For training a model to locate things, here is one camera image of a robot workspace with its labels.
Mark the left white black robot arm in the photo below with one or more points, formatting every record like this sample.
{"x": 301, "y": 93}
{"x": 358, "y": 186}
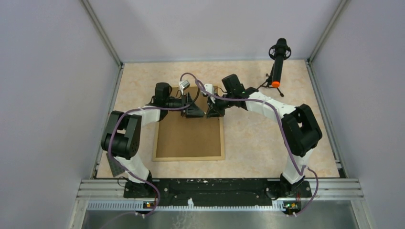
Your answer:
{"x": 121, "y": 137}

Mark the grey lego baseplate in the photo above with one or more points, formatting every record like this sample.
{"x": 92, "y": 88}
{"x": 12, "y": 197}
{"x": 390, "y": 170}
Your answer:
{"x": 115, "y": 167}

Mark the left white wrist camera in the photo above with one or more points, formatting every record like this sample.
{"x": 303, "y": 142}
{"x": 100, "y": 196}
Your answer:
{"x": 183, "y": 85}

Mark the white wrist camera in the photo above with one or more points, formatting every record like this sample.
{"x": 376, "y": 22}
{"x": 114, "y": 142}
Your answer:
{"x": 209, "y": 91}
{"x": 183, "y": 85}

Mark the wooden picture frame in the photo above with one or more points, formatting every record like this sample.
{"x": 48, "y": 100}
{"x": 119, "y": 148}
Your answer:
{"x": 189, "y": 139}

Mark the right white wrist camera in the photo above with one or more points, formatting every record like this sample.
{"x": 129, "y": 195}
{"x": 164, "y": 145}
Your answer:
{"x": 209, "y": 91}

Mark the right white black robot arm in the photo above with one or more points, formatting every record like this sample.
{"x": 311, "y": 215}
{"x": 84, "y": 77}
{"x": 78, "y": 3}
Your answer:
{"x": 298, "y": 126}

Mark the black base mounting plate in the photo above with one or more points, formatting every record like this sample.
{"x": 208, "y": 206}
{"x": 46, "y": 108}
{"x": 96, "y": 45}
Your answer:
{"x": 217, "y": 192}

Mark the aluminium front rail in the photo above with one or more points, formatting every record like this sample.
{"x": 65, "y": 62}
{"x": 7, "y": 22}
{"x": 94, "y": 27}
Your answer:
{"x": 107, "y": 194}

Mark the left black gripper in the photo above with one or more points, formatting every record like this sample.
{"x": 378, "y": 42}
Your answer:
{"x": 193, "y": 111}

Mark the black mini tripod stand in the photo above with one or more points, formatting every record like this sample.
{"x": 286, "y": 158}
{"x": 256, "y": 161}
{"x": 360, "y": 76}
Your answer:
{"x": 267, "y": 82}

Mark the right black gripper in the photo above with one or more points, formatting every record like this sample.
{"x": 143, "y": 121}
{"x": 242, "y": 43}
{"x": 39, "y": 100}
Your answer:
{"x": 213, "y": 110}

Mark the black microphone orange tip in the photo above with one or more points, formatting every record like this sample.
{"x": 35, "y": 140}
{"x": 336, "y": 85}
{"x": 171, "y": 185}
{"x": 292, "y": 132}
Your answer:
{"x": 278, "y": 52}

